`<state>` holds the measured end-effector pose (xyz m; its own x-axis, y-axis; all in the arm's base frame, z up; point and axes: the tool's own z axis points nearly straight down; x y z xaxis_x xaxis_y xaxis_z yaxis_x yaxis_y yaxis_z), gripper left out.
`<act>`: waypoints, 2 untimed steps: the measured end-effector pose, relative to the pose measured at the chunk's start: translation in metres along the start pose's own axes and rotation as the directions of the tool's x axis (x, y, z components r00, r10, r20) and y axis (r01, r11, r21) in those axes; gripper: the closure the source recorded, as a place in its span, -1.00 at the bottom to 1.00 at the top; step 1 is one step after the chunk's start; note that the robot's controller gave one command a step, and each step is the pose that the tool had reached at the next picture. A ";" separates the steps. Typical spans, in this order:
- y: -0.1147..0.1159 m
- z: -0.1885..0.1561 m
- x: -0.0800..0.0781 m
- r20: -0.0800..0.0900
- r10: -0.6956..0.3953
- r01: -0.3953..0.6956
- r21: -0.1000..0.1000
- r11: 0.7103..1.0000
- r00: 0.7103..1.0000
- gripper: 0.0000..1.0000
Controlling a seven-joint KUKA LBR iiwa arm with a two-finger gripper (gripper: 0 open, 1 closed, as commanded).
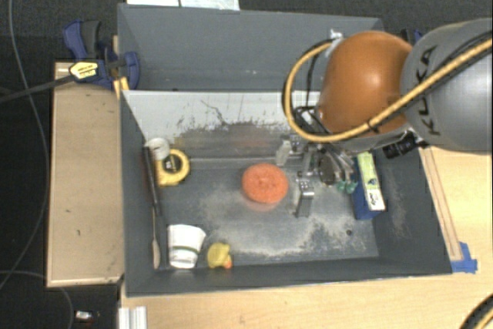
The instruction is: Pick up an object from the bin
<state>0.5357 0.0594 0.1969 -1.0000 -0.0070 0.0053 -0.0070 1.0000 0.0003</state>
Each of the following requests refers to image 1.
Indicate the white paper cup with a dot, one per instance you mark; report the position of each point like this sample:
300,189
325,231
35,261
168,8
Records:
184,244

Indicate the blue and green box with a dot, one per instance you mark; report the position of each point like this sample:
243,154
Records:
369,185

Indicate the pale wood flat board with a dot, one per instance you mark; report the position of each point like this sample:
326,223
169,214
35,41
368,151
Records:
84,173

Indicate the black and pale long utensil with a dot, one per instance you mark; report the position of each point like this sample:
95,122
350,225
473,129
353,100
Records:
152,185

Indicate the grey metal bin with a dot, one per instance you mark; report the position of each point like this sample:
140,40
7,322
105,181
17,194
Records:
239,50

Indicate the yellow tape measure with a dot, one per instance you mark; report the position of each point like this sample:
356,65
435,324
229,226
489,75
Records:
172,168

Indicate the black cylinder on white bracket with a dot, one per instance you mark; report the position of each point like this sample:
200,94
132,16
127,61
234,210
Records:
398,147

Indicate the yellow rubber duck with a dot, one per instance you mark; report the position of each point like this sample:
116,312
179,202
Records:
218,255

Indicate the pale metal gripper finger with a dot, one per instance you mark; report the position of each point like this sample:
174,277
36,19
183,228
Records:
305,200
283,153

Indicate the orange round sponge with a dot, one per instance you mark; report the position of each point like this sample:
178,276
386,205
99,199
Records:
265,183

